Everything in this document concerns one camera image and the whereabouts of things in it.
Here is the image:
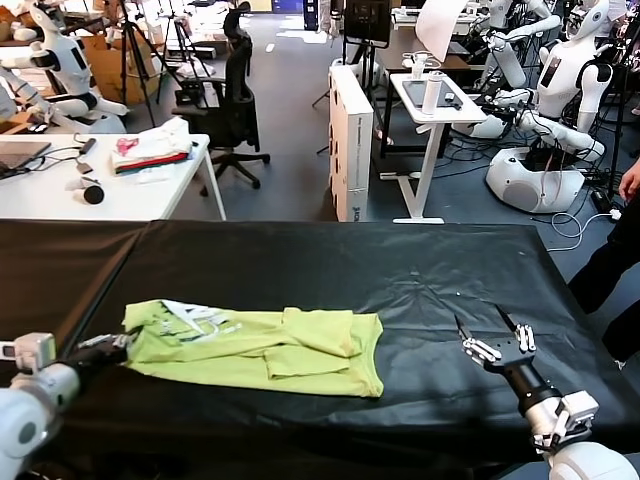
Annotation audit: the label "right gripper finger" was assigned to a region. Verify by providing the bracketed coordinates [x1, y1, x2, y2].
[453, 313, 502, 364]
[494, 304, 537, 354]

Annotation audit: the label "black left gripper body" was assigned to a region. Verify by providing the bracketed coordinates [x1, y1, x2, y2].
[64, 344, 129, 374]

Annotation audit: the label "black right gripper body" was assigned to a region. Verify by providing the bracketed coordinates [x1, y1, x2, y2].
[482, 335, 561, 414]

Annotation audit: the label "yellow-green t-shirt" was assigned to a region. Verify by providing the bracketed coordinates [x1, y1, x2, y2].
[122, 298, 385, 399]

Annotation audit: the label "folded clothes stack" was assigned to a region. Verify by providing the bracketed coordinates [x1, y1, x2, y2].
[110, 116, 195, 176]

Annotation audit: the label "person's bare hand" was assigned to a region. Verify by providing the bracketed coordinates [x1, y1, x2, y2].
[618, 160, 640, 201]

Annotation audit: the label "brownish black tablecloth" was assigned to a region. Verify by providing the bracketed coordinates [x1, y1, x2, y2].
[0, 219, 151, 381]

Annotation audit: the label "person's black trousers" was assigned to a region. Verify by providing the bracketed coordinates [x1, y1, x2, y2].
[569, 197, 640, 371]

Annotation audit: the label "white rectangular table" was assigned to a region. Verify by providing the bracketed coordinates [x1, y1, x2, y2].
[0, 133, 227, 221]

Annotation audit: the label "large black tablecloth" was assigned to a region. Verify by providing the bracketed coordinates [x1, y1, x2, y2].
[19, 219, 640, 480]

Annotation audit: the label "grey laptop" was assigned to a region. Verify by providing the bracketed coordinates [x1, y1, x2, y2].
[0, 141, 52, 180]

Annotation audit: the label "small white standing desk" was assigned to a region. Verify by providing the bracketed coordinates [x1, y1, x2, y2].
[379, 72, 489, 225]

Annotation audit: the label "black stand pole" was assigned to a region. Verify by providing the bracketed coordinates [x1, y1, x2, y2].
[607, 29, 632, 201]

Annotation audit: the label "tall white cardboard box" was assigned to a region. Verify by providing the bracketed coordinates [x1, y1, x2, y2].
[328, 64, 375, 223]

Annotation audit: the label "white humanoid robot right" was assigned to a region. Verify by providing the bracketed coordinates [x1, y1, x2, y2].
[469, 0, 615, 215]

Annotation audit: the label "white humanoid robot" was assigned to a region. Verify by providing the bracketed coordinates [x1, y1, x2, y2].
[0, 0, 129, 135]
[469, 0, 615, 215]
[479, 0, 562, 91]

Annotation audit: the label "white thermos bottle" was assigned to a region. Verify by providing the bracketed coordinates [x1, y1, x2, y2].
[421, 69, 445, 115]

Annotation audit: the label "black office chair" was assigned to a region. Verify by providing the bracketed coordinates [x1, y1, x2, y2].
[172, 1, 271, 197]

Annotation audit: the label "brown cardboard box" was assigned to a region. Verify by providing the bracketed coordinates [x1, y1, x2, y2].
[82, 34, 159, 106]

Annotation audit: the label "dark tablet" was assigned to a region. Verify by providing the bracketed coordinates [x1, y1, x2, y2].
[402, 78, 462, 109]

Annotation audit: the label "white humanoid robot left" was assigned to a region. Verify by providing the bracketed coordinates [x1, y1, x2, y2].
[0, 0, 129, 135]

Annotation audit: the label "tall black tripod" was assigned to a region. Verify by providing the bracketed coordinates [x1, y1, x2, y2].
[104, 0, 175, 129]

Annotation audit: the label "short black tripod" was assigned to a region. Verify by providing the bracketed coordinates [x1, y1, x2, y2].
[162, 9, 212, 109]

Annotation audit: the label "white headset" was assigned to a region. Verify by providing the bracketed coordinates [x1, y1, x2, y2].
[401, 49, 440, 69]

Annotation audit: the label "white curved sheet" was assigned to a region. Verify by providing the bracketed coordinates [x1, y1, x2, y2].
[415, 0, 466, 64]

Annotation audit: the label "black monitor on stand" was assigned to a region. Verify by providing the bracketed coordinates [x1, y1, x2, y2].
[343, 0, 393, 66]

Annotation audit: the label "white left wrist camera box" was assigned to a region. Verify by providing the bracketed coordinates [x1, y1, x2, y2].
[0, 332, 57, 374]

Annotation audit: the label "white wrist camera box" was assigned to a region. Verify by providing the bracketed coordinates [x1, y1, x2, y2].
[0, 332, 57, 374]
[532, 389, 600, 454]

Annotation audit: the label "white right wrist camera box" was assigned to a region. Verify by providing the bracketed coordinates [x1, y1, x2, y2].
[532, 389, 600, 454]

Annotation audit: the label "white floor cable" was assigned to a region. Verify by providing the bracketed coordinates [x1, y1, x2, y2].
[544, 212, 621, 251]

